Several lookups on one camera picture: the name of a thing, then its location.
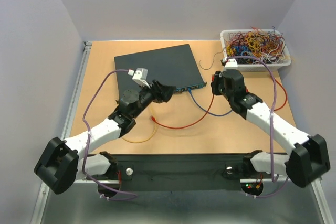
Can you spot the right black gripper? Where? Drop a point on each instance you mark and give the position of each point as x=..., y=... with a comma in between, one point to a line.
x=218, y=76

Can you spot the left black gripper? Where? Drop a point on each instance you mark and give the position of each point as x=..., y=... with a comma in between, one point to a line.
x=160, y=93

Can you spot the dark blue network switch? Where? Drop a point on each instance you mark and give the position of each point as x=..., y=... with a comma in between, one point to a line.
x=171, y=66

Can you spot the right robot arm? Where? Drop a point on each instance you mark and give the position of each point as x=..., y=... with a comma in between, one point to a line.
x=294, y=141

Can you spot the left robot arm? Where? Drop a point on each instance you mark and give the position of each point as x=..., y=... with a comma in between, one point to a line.
x=61, y=162

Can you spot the white plastic basket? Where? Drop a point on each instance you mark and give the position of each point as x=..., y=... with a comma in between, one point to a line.
x=255, y=49

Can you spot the black base mat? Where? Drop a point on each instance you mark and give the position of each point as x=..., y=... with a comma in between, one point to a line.
x=179, y=172

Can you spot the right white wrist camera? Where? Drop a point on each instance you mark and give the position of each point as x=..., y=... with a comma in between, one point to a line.
x=229, y=63

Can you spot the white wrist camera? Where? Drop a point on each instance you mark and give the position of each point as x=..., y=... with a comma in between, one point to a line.
x=139, y=76
x=229, y=63

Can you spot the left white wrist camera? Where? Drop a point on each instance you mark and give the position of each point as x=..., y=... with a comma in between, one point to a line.
x=139, y=76

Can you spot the aluminium front rail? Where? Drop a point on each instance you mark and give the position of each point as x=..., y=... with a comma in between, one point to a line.
x=300, y=170

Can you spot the aluminium rail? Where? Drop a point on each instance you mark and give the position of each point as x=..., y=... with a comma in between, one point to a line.
x=44, y=189
x=300, y=170

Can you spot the aluminium left side rail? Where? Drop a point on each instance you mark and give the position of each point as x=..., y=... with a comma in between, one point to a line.
x=44, y=189

